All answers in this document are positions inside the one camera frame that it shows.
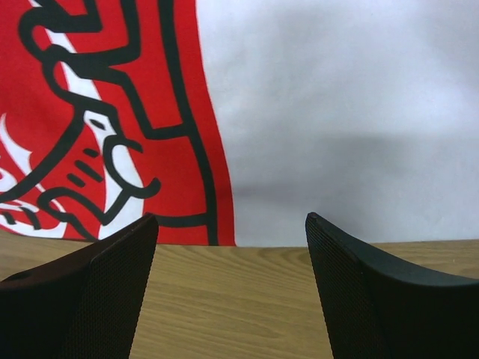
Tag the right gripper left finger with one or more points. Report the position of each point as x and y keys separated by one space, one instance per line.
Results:
x=83 y=305

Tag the white red printed t-shirt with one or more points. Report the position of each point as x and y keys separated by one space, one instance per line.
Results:
x=230 y=121

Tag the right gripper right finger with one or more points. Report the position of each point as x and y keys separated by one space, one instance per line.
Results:
x=377 y=305

